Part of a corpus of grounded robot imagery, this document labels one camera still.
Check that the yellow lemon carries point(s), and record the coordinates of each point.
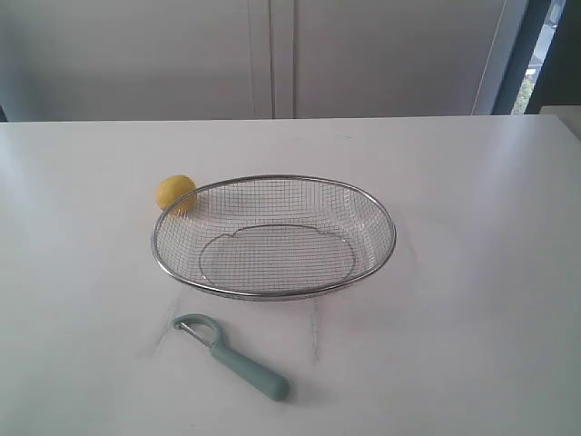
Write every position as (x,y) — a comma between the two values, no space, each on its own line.
(171,194)

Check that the oval wire mesh basket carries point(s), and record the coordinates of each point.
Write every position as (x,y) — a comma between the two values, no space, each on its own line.
(273,237)

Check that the white cabinet doors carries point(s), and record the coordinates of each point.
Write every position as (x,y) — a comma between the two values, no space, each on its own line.
(196,60)

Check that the dark window frame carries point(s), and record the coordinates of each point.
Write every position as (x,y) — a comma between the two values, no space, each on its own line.
(559,79)

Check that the teal handled peeler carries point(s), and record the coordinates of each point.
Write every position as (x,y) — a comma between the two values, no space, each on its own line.
(268,382)

